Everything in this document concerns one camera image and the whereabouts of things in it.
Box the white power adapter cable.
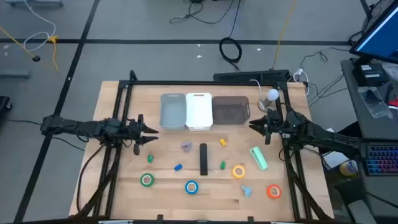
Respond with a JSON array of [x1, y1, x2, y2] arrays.
[[292, 68, 310, 96]]

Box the white floor cable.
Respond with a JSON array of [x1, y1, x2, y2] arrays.
[[23, 0, 57, 52]]

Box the grey plastic bin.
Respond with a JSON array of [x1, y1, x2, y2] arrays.
[[159, 93, 187, 131]]

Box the yellow knotted floor cord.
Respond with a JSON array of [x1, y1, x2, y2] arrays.
[[48, 35, 60, 72]]

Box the backlit computer keyboard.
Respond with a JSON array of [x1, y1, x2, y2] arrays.
[[362, 143, 398, 177]]

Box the black power strip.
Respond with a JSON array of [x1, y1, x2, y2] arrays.
[[213, 69, 292, 85]]

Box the yellow tape roll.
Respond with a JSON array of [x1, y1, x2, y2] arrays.
[[231, 164, 247, 180]]

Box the black chair base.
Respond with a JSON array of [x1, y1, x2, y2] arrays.
[[0, 95, 12, 118]]

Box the grey side desk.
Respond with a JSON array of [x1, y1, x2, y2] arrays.
[[340, 57, 398, 224]]

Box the white paper box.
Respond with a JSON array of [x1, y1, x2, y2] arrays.
[[322, 127, 351, 170]]

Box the yellow hanging cable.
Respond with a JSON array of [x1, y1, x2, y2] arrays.
[[272, 0, 298, 71], [0, 26, 38, 60]]

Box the coiled black floor cable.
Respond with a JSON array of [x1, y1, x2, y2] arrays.
[[219, 37, 243, 71]]

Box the thin black floor cable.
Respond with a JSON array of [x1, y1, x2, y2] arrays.
[[6, 119, 86, 152]]

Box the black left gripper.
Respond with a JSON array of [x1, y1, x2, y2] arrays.
[[124, 114, 160, 156]]

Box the mint green stapler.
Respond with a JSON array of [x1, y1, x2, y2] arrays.
[[249, 146, 269, 171]]

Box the brown translucent plastic bin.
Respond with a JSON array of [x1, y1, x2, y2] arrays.
[[212, 95, 251, 126]]

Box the yellow wipes canister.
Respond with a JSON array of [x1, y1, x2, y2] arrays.
[[338, 159, 360, 177]]

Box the white bulb lamp wooden base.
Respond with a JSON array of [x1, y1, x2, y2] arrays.
[[257, 88, 280, 113]]

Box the white plastic bin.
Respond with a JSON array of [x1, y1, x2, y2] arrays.
[[185, 92, 215, 132]]

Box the loose black floor cables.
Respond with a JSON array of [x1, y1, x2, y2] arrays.
[[169, 0, 242, 38]]

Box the green tape roll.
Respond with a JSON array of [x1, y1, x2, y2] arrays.
[[139, 172, 155, 188]]

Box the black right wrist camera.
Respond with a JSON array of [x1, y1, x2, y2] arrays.
[[287, 110, 307, 125]]

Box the grey furniture foot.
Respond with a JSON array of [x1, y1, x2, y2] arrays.
[[0, 70, 31, 79], [4, 0, 63, 7]]

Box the black full-size stapler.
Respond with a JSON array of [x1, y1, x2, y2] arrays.
[[199, 142, 208, 177]]

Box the black mini computer box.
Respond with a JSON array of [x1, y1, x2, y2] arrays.
[[352, 63, 389, 87]]

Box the clear plastic bag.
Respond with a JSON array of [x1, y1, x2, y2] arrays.
[[357, 86, 393, 119]]

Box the black computer monitor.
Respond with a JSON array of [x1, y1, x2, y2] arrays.
[[349, 1, 398, 65]]

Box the orange tape roll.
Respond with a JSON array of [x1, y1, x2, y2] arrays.
[[266, 184, 282, 200]]

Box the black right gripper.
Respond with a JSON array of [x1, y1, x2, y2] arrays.
[[248, 108, 289, 146]]

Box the black wire fan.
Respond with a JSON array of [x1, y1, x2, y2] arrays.
[[360, 0, 392, 34]]

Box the tangled black desk cables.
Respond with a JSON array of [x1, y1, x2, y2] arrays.
[[300, 46, 352, 108]]

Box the blue tape roll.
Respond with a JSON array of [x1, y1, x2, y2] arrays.
[[184, 180, 200, 195]]

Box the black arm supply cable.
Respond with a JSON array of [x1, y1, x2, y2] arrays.
[[76, 144, 105, 215]]

